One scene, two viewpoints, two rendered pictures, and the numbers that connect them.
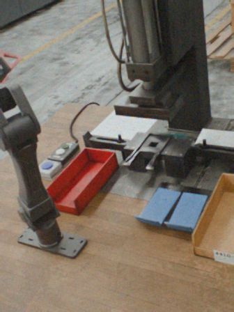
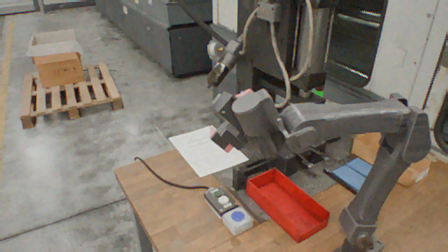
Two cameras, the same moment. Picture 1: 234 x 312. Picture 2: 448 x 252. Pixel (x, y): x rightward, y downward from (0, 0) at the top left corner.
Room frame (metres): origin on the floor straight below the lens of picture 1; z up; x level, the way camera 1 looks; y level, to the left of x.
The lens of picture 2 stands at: (0.94, 0.95, 1.65)
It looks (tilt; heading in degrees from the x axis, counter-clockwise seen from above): 31 degrees down; 296
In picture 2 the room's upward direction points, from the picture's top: straight up
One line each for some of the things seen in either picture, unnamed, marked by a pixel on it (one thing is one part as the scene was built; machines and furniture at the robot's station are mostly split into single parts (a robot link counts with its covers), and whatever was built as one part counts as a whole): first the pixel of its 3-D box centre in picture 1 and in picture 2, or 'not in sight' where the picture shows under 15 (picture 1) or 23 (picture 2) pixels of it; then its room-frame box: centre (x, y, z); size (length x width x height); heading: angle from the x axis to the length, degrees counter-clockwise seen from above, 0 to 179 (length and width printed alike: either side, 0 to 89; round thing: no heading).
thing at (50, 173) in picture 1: (49, 173); (237, 223); (1.20, 0.31, 0.90); 0.07 x 0.07 x 0.06; 58
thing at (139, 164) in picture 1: (160, 155); (296, 154); (1.12, -0.07, 0.94); 0.20 x 0.10 x 0.07; 58
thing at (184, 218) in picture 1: (186, 209); (370, 168); (0.86, -0.10, 0.93); 0.15 x 0.07 x 0.03; 151
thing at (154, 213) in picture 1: (157, 204); (356, 177); (0.90, -0.03, 0.93); 0.15 x 0.07 x 0.03; 147
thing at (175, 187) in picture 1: (177, 206); (355, 173); (0.90, -0.08, 0.91); 0.17 x 0.16 x 0.02; 58
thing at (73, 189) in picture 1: (82, 179); (285, 202); (1.09, 0.19, 0.93); 0.25 x 0.12 x 0.06; 148
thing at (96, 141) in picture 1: (111, 145); (258, 167); (1.22, 0.08, 0.95); 0.15 x 0.03 x 0.10; 58
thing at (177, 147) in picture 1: (159, 145); (297, 144); (1.12, -0.07, 0.98); 0.20 x 0.10 x 0.01; 58
